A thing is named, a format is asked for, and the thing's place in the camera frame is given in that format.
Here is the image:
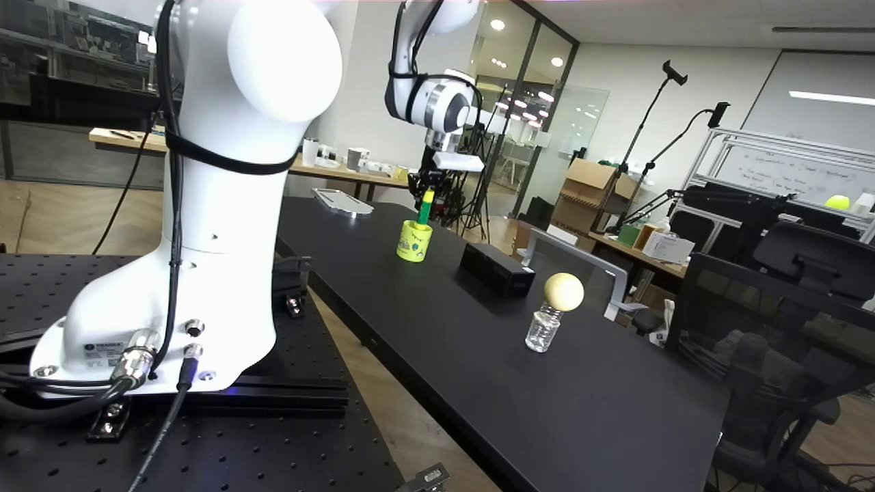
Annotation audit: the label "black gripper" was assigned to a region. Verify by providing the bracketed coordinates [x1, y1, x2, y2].
[417, 150, 484, 199]

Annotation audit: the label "yellow green glue stick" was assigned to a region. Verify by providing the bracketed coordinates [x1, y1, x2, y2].
[417, 188, 436, 223]

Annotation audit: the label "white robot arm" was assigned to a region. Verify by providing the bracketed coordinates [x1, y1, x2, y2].
[29, 0, 343, 398]

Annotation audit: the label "green mug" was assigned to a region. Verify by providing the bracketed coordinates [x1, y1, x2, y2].
[396, 219, 432, 264]

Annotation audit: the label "silver metal mounting plate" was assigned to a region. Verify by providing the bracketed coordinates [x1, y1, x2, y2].
[314, 188, 373, 215]

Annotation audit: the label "black box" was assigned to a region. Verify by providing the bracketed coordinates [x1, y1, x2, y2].
[461, 244, 533, 299]

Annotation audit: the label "stacked cardboard boxes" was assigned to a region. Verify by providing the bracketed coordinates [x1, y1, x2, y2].
[552, 158, 637, 234]

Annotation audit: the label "yellow ball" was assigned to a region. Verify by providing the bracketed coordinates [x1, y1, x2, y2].
[545, 274, 586, 312]

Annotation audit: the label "clear glass jar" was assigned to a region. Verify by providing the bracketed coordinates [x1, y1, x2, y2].
[525, 308, 562, 353]

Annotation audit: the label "grey monitor back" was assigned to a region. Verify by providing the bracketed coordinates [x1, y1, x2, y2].
[528, 229, 629, 321]

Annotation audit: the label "black tripod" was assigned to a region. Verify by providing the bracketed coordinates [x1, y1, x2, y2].
[608, 57, 734, 234]

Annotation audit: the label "black breadboard base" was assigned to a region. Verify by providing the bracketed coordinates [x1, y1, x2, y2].
[0, 252, 407, 492]

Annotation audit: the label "wooden table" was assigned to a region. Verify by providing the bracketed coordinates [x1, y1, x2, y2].
[89, 128, 407, 203]

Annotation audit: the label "black office chair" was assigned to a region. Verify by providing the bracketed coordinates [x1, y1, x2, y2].
[666, 222, 875, 492]

